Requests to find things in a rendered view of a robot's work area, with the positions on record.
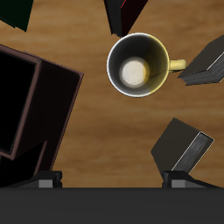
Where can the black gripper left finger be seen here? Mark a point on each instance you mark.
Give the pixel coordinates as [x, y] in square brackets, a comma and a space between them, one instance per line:
[49, 178]

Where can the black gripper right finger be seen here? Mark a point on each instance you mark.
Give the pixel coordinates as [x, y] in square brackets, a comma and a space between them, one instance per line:
[178, 179]

